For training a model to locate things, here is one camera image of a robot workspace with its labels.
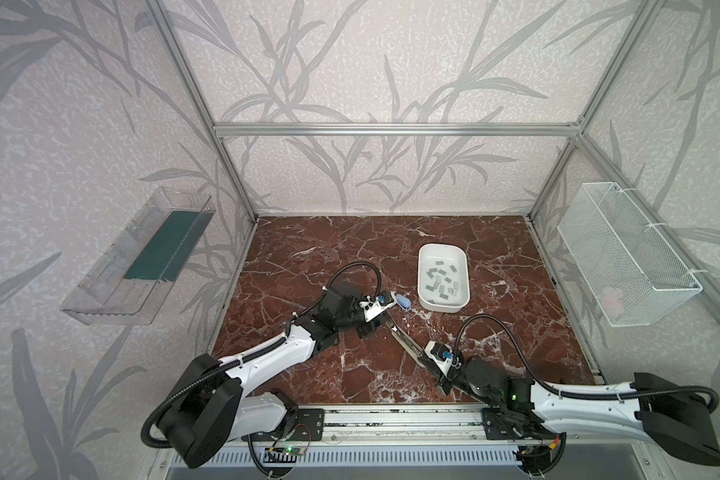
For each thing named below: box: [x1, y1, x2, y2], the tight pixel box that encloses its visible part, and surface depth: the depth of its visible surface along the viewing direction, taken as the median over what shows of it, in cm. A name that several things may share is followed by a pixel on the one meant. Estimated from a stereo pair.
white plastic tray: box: [417, 243, 471, 313], surface depth 104 cm
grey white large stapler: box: [386, 318, 451, 397], surface depth 84 cm
